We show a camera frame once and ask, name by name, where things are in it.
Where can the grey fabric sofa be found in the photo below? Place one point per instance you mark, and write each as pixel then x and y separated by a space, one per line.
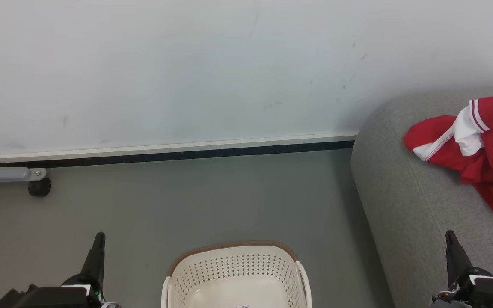
pixel 422 192

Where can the cream perforated laundry basket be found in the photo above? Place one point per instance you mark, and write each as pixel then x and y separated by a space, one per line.
pixel 229 269

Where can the grey metal stand leg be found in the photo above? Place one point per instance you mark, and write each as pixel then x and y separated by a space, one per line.
pixel 2 174

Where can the white and black baseboard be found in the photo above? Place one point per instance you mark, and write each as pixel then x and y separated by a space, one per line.
pixel 165 152

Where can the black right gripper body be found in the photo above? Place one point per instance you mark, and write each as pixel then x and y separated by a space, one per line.
pixel 490 293

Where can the red and white garment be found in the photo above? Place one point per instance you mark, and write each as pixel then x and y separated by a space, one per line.
pixel 492 167

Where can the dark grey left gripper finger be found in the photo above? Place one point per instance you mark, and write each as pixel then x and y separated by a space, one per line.
pixel 95 259

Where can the black caster wheel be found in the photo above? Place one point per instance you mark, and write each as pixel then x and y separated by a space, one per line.
pixel 40 188

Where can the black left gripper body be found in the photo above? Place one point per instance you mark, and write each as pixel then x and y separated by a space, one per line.
pixel 49 297

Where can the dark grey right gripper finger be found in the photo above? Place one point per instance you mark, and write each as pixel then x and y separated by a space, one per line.
pixel 457 256

